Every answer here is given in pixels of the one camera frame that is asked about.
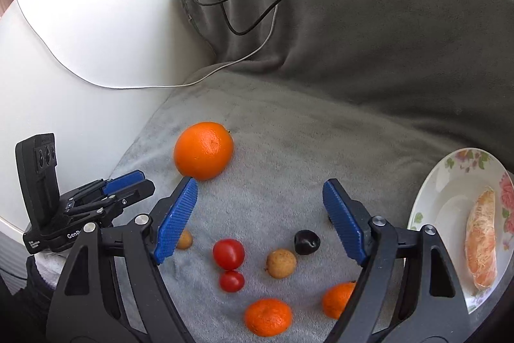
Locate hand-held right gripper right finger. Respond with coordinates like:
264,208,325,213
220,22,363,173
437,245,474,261
322,178,470,343

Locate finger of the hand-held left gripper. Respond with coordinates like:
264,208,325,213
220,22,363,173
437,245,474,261
65,178,156,226
75,169,146,204

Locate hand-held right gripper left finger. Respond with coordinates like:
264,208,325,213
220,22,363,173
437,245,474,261
45,176,199,343

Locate brown longan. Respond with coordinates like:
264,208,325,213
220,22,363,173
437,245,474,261
266,249,298,279
175,229,194,250

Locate dark purple plum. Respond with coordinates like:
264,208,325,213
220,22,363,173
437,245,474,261
294,230,321,256

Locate large cherry tomato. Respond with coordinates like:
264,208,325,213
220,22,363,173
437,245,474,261
212,239,246,271

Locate large orange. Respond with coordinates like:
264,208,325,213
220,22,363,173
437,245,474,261
173,122,235,182

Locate small mandarin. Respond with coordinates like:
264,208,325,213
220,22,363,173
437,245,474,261
322,281,357,320
244,298,293,337

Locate small cherry tomato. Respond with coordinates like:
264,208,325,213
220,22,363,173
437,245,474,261
219,270,245,293

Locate floral white plate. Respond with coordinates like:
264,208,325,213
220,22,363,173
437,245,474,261
407,147,514,315

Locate person's left forearm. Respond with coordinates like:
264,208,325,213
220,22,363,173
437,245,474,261
0,252,55,343

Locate peeled fruit in foam net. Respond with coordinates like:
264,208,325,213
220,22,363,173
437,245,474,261
465,187,499,289

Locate dark grey blanket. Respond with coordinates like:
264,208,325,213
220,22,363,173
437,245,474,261
177,0,514,191

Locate white cable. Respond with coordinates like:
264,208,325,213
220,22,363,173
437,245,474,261
11,0,282,90

